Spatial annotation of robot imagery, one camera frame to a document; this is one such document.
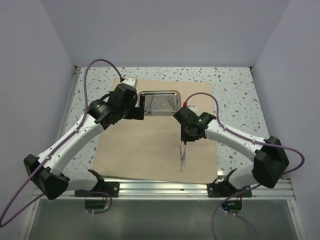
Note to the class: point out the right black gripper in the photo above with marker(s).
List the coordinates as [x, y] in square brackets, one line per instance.
[185, 137]

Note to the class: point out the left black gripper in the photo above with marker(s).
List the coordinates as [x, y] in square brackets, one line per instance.
[137, 112]

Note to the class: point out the steel hemostat clamp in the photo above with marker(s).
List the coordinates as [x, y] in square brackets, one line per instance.
[149, 107]

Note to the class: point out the beige cloth wrap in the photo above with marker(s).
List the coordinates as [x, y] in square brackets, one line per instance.
[151, 149]

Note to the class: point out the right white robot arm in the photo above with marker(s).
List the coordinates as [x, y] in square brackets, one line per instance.
[269, 160]

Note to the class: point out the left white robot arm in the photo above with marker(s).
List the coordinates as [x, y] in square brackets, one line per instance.
[62, 155]

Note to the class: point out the steel instrument tray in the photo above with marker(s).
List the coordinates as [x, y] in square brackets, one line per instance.
[160, 105]

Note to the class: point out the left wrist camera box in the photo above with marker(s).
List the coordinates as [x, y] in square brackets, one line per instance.
[131, 81]

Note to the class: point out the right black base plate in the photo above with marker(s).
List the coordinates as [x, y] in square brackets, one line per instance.
[222, 189]

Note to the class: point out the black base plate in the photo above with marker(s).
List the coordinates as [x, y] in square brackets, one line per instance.
[222, 189]
[111, 188]

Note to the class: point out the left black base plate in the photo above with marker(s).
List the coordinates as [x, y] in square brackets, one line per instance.
[111, 188]

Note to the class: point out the aluminium rail frame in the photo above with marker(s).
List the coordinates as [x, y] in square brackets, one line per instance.
[239, 100]

